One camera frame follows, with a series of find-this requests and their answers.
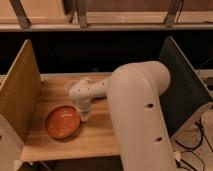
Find wooden shelf rail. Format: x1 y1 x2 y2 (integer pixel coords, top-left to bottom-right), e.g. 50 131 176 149
0 0 213 32

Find orange ceramic bowl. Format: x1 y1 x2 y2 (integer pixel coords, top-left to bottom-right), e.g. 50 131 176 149
45 106 81 139

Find black floor cables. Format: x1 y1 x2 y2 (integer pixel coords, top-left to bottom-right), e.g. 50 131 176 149
173 117 213 171

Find right dark side panel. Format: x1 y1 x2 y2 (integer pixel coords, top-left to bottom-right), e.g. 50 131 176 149
158 36 213 138

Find clear plastic cup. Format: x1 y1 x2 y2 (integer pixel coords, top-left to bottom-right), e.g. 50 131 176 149
65 80 78 91

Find left wooden side panel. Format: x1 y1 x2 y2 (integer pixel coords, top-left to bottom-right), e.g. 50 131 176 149
0 39 43 171

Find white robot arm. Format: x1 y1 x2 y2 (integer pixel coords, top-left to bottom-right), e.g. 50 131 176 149
66 61 176 171

